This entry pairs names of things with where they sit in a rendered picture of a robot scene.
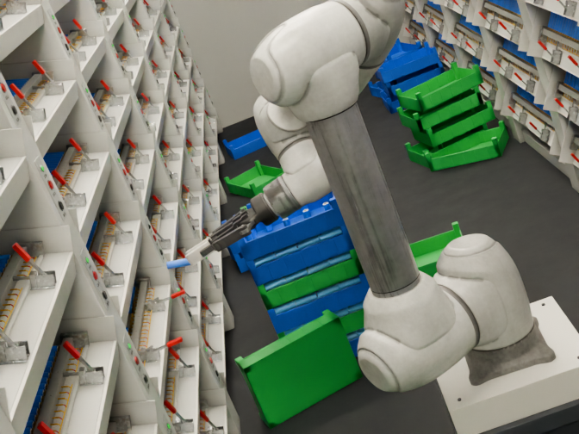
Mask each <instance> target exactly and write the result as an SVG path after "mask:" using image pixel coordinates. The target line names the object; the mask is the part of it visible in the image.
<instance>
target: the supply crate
mask: <svg viewBox="0 0 579 434"><path fill-rule="evenodd" d="M324 202H329V205H330V207H331V209H329V210H327V211H325V209H324V207H323V205H322V204H323V203H324ZM307 206H308V210H309V212H310V214H311V216H312V217H309V218H307V219H304V217H303V215H302V211H301V209H299V210H297V211H295V212H294V213H293V214H291V215H290V216H288V217H286V218H289V222H290V225H289V226H284V224H283V218H281V217H280V216H279V218H278V220H276V221H275V222H273V223H272V224H271V226H272V228H273V230H272V231H270V232H267V230H266V228H265V225H264V224H263V222H259V223H258V224H257V225H256V227H255V230H256V232H257V235H258V236H257V238H256V239H253V240H250V241H248V242H247V240H246V237H244V238H243V239H240V240H238V244H239V246H240V249H241V251H242V253H243V256H244V258H245V260H246V262H249V261H252V260H253V259H256V258H258V257H262V256H264V255H267V254H269V253H272V252H274V251H277V250H280V249H283V248H284V247H287V246H289V245H293V244H295V243H297V242H300V241H302V240H304V239H308V238H311V237H313V236H315V235H317V234H320V233H323V232H326V231H328V230H331V229H333V228H335V227H337V226H341V225H344V224H345V222H344V219H343V217H342V214H341V212H340V210H339V206H338V203H337V202H336V199H335V197H334V195H333V192H330V193H329V194H328V195H326V196H324V197H322V198H321V199H320V200H318V201H315V202H312V203H309V204H307Z"/></svg>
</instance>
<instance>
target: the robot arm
mask: <svg viewBox="0 0 579 434"><path fill-rule="evenodd" d="M404 16H405V0H329V1H327V2H325V3H322V4H320V5H316V6H314V7H311V8H309V9H306V10H304V11H303V12H301V13H299V14H298V15H295V16H293V17H292V18H290V19H289V20H287V21H286V22H283V23H282V24H280V25H279V26H277V27H276V28H274V29H273V30H272V31H271V32H269V33H268V34H267V35H266V36H265V37H264V38H263V40H262V41H261V42H260V43H259V44H258V46H257V47H256V49H255V50H254V52H253V54H252V58H251V61H250V74H251V78H252V82H253V84H254V86H255V88H256V90H257V91H258V93H259V94H260V95H261V96H260V97H259V98H258V99H257V101H256V102H255V104H254V107H253V114H254V119H255V122H256V125H257V128H258V130H259V132H260V134H261V136H262V138H263V139H264V141H265V143H266V145H267V146H268V147H269V149H270V150H271V152H272V153H273V154H274V155H275V157H276V158H277V160H278V161H279V163H280V165H281V166H282V168H283V172H284V173H283V174H282V175H281V176H280V177H278V178H277V179H275V180H274V181H272V182H271V183H269V184H267V185H266V186H264V188H263V191H264V193H259V194H258V195H256V196H254V197H253V198H252V199H251V200H250V204H251V206H252V207H251V208H249V209H247V210H245V209H244V208H242V209H241V210H240V211H239V212H238V213H237V214H236V215H235V216H233V217H232V218H231V219H229V220H227V221H226V222H225V223H223V224H222V225H221V226H219V227H218V228H216V229H215V230H214V231H213V232H212V234H211V235H210V236H209V237H208V238H206V239H205V240H204V241H202V242H200V243H199V244H197V245H195V246H194V247H192V248H191V249H189V250H188V251H186V252H185V254H186V256H185V257H186V259H187V260H188V261H189V263H190V264H191V266H194V265H195V264H197V263H199V262H200V261H202V260H203V259H204V258H206V257H207V256H209V255H210V254H212V253H213V252H215V251H218V252H219V251H222V250H223V249H225V248H227V247H229V246H230V245H232V244H233V243H235V242H237V241H238V240H240V239H243V238H244V237H246V236H248V235H251V233H252V232H251V230H252V229H254V228H255V227H256V225H257V224H258V223H259V222H263V224H264V225H266V226H269V225H270V224H272V223H273V222H275V221H276V220H278V218H279V216H280V217H281V218H283V219H285V218H286V217H288V216H290V215H291V214H293V213H294V212H295V211H297V210H299V209H301V208H302V207H304V206H305V205H307V204H309V203H312V202H316V201H318V200H320V199H321V198H322V197H324V196H326V195H328V194H329V193H330V192H333V195H334V197H335V199H336V202H337V203H338V206H339V210H340V212H341V214H342V217H343V219H344V222H345V224H346V228H347V230H348V232H349V234H350V237H351V239H352V243H353V245H354V248H355V250H356V253H357V254H358V259H359V261H360V263H361V265H362V268H363V270H364V274H365V276H366V279H367V281H368V283H369V285H370V288H369V290H368V292H367V294H366V296H365V298H364V304H363V308H364V332H363V333H362V334H361V335H360V337H359V340H358V350H357V353H358V363H359V366H360V368H361V370H362V371H363V373H364V375H365V376H366V377H367V379H368V380H369V381H370V382H371V383H372V384H373V385H374V386H376V387H377V388H379V389H381V390H383V391H385V392H407V391H409V390H413V389H416V388H420V387H422V386H424V385H426V384H427V383H429V382H431V381H433V380H435V379H436V378H438V377H439V376H441V375H443V374H444V373H445V372H446V371H447V370H449V369H450V368H451V367H453V366H454V365H455V364H456V363H458V362H459V361H460V360H461V359H462V358H464V357H465V360H466V362H467V365H468V368H469V371H470V374H469V380H470V384H471V385H472V386H478V385H481V384H483V383H484V382H486V381H489V380H492V379H495V378H497V377H500V376H503V375H507V374H510V373H513V372H515V371H518V370H521V369H526V368H529V367H532V366H534V365H537V364H541V363H550V362H552V361H554V360H555V359H556V355H555V352H554V350H553V349H552V348H550V347H549V346H548V345H547V343H546V342H545V339H544V337H543V335H542V333H541V331H540V330H539V322H538V319H537V318H536V317H534V316H532V312H531V308H530V303H529V300H528V297H527V294H526V289H525V286H524V283H523V282H522V279H521V276H520V273H519V271H518V269H517V267H516V265H515V263H514V261H513V259H512V258H511V257H510V256H509V254H508V253H507V251H506V250H505V249H504V248H503V247H502V245H501V244H500V243H499V242H497V241H494V240H493V239H492V238H490V237H489V236H487V235H484V234H469V235H465V236H462V237H459V238H457V239H454V240H453V241H452V242H450V243H449V244H448V245H447V247H446V248H445V249H444V250H443V251H442V252H441V254H440V256H439V259H438V261H437V264H436V268H437V271H438V272H437V273H436V274H435V275H434V277H431V276H429V275H427V274H426V273H423V272H421V271H419V270H418V267H417V264H416V262H415V260H414V255H413V253H412V251H411V248H410V246H409V243H408V239H407V237H406V234H405V232H404V230H403V227H402V223H401V221H400V218H399V215H398V213H397V211H396V208H395V204H394V202H393V199H392V197H391V194H390V192H389V188H388V185H387V183H386V181H385V178H384V175H383V172H382V169H381V166H380V164H379V162H378V159H377V155H376V153H375V150H374V148H373V145H372V143H371V140H370V136H369V134H368V132H367V129H366V126H365V124H364V120H363V117H362V115H361V113H360V110H359V107H358V104H357V100H358V95H359V94H360V93H361V92H362V90H363V89H364V87H365V86H366V85H367V83H369V81H370V79H371V78H372V77H373V75H374V74H375V73H376V71H377V70H378V69H379V67H380V66H381V65H382V64H383V62H384V61H385V59H386V58H387V56H388V55H389V52H390V51H391V49H392V48H393V46H394V45H395V42H396V40H397V38H398V35H399V33H400V31H401V28H402V24H403V21H404Z"/></svg>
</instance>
